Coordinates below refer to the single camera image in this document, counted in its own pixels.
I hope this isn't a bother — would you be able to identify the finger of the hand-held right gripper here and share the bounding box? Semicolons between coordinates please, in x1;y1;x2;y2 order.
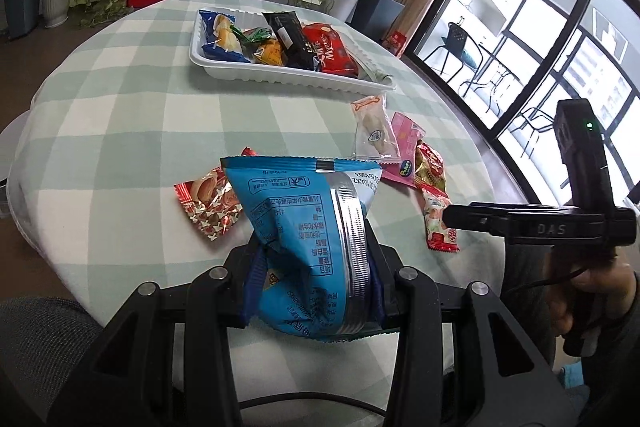
442;201;511;238

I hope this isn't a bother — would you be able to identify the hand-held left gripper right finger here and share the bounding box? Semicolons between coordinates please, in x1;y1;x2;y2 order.
367;232;566;427

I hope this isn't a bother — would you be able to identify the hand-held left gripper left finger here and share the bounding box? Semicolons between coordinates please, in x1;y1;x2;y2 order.
60;244;271;427

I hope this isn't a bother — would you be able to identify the light blue snack packet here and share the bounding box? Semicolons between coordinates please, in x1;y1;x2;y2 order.
220;155;383;342

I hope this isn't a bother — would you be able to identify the white plastic tray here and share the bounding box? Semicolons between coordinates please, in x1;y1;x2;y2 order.
189;9;397;92

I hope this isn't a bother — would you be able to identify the red chocolate ball bag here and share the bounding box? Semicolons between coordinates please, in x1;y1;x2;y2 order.
300;22;361;78

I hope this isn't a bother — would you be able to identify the orange snack packet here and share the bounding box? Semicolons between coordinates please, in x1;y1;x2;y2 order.
251;38;286;68

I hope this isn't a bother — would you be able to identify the green snack bar packet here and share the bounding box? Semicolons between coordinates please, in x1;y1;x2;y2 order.
230;26;273;45

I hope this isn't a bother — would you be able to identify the black snack packet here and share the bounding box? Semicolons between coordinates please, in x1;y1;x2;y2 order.
261;10;321;70

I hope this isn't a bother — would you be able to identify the blue cake packet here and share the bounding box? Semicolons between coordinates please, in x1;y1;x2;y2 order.
198;9;251;62

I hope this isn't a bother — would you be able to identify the person's right forearm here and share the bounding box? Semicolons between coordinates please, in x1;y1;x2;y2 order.
575;272;640;427

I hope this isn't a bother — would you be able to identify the person's right hand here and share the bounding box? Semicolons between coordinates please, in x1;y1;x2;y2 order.
545;249;638;338

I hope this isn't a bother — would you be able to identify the small red white packet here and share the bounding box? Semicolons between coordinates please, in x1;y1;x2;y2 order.
420;187;460;254

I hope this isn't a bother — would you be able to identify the black metal chair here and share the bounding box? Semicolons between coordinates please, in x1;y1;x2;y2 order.
510;107;558;160
417;22;483;78

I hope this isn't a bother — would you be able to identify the red yellow snack packet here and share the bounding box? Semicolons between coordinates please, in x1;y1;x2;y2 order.
412;139;448;198

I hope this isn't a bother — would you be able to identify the red patterned sausage packet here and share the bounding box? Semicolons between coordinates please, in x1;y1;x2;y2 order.
173;148;258;244

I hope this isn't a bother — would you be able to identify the pink snack packet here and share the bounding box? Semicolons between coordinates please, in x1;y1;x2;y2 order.
377;112;426;188

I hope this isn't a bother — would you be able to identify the black framed glass door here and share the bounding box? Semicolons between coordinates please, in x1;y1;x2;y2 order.
402;0;640;212

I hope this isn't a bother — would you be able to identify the black metal side table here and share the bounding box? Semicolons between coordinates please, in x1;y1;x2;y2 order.
460;57;523;112

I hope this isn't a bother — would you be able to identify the clear bone print packet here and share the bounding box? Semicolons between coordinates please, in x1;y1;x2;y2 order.
351;94;401;161

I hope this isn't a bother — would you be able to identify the red paper bag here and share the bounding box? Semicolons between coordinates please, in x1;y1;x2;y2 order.
382;31;407;56

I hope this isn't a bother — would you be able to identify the grey mesh office chair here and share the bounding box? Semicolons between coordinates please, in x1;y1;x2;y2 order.
0;297;108;427

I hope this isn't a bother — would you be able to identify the blue grey square planter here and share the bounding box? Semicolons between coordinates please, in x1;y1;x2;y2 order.
352;0;405;40
2;0;43;38

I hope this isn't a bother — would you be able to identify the tall white plant pot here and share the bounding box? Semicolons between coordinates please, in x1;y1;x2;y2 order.
332;0;361;22

